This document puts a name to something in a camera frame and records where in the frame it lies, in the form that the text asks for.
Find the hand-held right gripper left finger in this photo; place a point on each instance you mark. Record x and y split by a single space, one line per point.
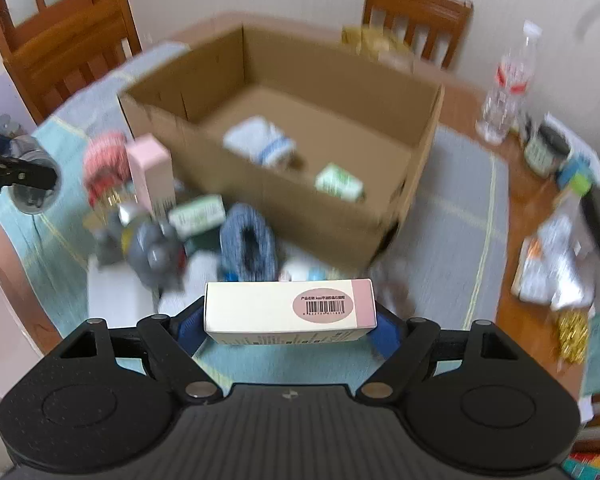
189 327

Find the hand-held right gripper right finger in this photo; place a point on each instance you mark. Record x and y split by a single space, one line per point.
387 332

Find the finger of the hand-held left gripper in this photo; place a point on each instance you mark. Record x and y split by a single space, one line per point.
25 172

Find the pink and white carton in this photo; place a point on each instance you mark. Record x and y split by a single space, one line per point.
280 310

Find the cardboard box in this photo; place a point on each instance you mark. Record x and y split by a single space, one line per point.
290 125

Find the red and pink knitted sock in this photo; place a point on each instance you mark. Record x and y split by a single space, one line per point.
105 167

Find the grey plush toy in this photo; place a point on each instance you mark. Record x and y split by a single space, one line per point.
150 252

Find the blue knitted sock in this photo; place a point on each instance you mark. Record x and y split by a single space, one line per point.
245 247

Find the white figurine with blue hat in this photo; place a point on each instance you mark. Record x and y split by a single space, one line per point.
307 272

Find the blue and grey checked mat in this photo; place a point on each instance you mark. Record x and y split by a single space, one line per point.
440 240

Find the green medical box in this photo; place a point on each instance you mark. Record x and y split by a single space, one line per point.
197 216

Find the small green and white box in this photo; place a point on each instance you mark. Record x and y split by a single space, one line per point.
339 183

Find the gold tinsel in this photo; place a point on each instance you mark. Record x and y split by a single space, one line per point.
573 337

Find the white sock with blue stripe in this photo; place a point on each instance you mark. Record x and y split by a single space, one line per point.
260 142

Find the small jar with dark lid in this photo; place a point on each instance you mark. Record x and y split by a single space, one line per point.
546 150

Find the small blue and green container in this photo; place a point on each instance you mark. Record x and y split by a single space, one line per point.
575 174

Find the colourful bag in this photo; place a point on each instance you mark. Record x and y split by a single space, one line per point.
595 466

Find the clear plastic water bottle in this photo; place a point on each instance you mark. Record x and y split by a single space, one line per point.
510 85

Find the yellow bag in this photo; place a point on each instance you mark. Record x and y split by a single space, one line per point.
375 42

